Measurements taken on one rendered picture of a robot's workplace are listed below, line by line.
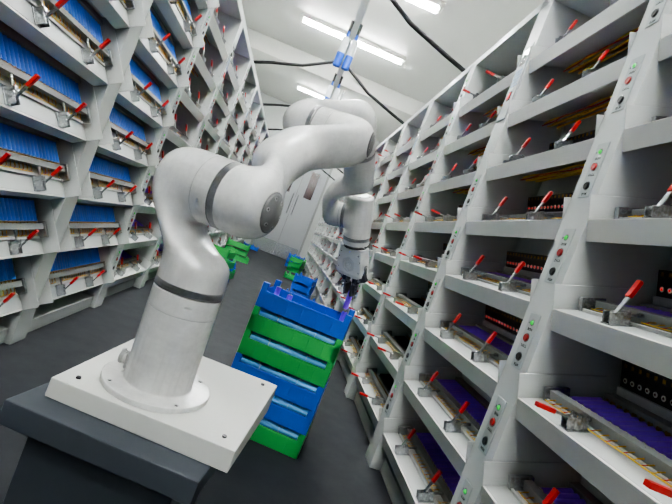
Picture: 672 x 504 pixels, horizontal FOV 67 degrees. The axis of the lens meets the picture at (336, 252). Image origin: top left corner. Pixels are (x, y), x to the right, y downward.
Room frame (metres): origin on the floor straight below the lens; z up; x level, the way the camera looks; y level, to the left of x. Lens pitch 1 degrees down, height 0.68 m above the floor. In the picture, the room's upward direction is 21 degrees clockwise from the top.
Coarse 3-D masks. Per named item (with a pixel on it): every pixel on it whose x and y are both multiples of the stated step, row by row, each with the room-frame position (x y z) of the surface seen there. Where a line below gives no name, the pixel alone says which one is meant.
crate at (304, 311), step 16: (272, 288) 1.75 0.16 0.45; (256, 304) 1.59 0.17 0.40; (272, 304) 1.59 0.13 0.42; (288, 304) 1.58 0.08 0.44; (304, 304) 1.78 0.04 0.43; (320, 304) 1.77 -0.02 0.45; (304, 320) 1.58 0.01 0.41; (320, 320) 1.57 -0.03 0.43; (336, 320) 1.57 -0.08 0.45; (336, 336) 1.57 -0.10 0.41
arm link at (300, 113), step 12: (288, 108) 1.17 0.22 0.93; (300, 108) 1.15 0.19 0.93; (312, 108) 1.14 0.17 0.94; (336, 108) 1.21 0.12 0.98; (348, 108) 1.22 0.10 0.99; (360, 108) 1.23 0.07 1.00; (372, 108) 1.28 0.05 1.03; (288, 120) 1.16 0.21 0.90; (300, 120) 1.14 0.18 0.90; (372, 120) 1.27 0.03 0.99
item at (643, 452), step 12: (552, 396) 0.99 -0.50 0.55; (564, 396) 0.97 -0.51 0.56; (564, 408) 0.94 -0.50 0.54; (576, 408) 0.91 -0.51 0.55; (600, 420) 0.85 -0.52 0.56; (600, 432) 0.84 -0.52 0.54; (612, 432) 0.81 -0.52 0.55; (624, 432) 0.80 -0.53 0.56; (624, 444) 0.78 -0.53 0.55; (636, 444) 0.76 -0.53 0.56; (636, 456) 0.75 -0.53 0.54; (648, 456) 0.73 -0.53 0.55; (660, 456) 0.72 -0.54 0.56; (660, 468) 0.71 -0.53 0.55
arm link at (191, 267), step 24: (168, 168) 0.84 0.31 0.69; (192, 168) 0.83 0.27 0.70; (216, 168) 0.82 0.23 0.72; (168, 192) 0.84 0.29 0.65; (192, 192) 0.82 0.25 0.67; (168, 216) 0.84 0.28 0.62; (192, 216) 0.85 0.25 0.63; (168, 240) 0.83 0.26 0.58; (192, 240) 0.85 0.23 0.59; (168, 264) 0.83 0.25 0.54; (192, 264) 0.82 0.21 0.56; (216, 264) 0.85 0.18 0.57; (168, 288) 0.82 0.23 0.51; (192, 288) 0.82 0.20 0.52; (216, 288) 0.85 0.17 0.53
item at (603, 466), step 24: (528, 384) 1.02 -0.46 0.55; (552, 384) 1.03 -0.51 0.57; (576, 384) 1.03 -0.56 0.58; (600, 384) 1.04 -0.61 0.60; (528, 408) 0.97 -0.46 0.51; (648, 408) 0.92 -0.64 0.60; (552, 432) 0.88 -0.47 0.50; (576, 432) 0.85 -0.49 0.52; (576, 456) 0.81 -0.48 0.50; (600, 456) 0.76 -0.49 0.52; (624, 456) 0.77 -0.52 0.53; (600, 480) 0.75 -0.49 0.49; (624, 480) 0.70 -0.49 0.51
